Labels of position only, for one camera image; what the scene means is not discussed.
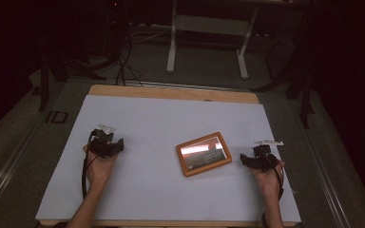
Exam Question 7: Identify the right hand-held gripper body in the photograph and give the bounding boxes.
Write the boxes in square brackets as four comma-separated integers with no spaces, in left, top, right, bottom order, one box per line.
[252,140,285,173]

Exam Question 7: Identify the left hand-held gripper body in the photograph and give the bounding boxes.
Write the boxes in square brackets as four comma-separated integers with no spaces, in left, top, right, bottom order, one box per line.
[88,123,117,159]

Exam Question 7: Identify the wooden picture frame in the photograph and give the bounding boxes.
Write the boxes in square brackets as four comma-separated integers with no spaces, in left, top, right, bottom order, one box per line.
[175,131,233,178]

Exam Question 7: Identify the person's left hand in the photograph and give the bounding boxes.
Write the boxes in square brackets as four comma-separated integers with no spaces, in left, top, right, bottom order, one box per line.
[83,143,118,192]

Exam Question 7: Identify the person's right hand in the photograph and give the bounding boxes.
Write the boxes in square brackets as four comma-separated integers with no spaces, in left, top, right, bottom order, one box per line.
[250,160,286,201]

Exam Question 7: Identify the black metal stand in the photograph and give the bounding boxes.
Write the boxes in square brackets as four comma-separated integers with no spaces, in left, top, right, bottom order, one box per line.
[37,31,108,112]
[252,31,317,129]

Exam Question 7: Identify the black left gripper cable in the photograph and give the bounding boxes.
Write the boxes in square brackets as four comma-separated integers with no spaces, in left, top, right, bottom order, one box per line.
[81,132,97,200]

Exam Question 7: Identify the black rectangular floor bracket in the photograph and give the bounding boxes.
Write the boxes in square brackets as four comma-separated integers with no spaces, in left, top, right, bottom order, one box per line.
[45,110,69,124]

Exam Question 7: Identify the metal floor rail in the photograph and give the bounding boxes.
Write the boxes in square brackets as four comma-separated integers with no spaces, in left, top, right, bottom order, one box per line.
[289,96,355,228]
[0,118,44,219]

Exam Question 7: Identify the black floor cables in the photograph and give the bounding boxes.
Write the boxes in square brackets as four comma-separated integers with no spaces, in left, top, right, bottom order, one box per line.
[113,28,172,87]

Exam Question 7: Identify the white metal desk frame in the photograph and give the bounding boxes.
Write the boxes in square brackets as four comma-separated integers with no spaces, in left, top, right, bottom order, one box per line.
[165,0,260,81]

